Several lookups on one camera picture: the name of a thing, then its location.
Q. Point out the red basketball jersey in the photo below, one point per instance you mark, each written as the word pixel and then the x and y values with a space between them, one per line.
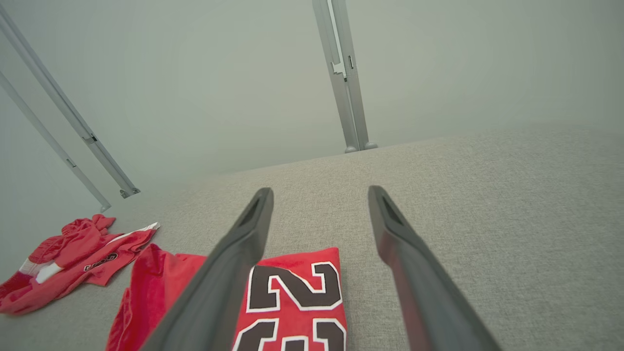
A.
pixel 161 292

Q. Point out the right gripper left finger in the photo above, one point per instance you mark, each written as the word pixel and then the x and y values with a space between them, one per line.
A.
pixel 219 292

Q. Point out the red basketball shorts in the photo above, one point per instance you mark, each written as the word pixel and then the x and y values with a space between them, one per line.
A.
pixel 73 253

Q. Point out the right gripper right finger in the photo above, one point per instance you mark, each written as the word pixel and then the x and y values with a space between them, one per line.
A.
pixel 429 302

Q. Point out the grey partition post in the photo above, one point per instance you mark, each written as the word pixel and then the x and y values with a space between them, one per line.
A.
pixel 63 105
pixel 53 146
pixel 358 107
pixel 341 107

